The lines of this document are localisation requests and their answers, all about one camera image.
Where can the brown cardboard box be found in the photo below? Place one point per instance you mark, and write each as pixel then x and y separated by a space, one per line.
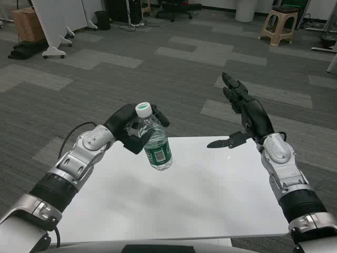
pixel 27 25

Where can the black office chair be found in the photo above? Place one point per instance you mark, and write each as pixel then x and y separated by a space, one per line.
pixel 174 10

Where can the black folded cloth bag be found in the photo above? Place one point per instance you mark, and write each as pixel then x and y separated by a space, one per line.
pixel 25 50

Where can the silver robot chest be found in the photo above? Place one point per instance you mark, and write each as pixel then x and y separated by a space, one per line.
pixel 147 246

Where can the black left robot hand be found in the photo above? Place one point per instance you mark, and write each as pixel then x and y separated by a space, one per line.
pixel 119 124

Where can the white desk foot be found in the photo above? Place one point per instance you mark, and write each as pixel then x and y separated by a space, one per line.
pixel 323 49

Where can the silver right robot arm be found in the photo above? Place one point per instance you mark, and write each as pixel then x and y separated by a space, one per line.
pixel 289 179

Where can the clear green-label water bottle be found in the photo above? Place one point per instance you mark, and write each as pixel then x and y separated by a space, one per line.
pixel 156 143

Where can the white rolling partition panel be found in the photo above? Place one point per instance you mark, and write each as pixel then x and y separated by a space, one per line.
pixel 56 23

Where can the white cylindrical planter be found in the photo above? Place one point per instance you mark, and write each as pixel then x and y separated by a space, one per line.
pixel 245 10

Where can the black waste bin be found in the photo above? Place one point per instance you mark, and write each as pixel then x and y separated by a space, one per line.
pixel 102 19

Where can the white power strip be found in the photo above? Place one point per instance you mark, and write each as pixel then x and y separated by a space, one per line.
pixel 138 24

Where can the beige plastic stool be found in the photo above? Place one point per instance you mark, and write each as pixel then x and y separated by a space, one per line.
pixel 279 25

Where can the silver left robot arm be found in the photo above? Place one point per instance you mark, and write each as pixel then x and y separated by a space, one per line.
pixel 65 168

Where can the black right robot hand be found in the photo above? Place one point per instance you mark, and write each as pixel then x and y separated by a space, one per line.
pixel 256 116

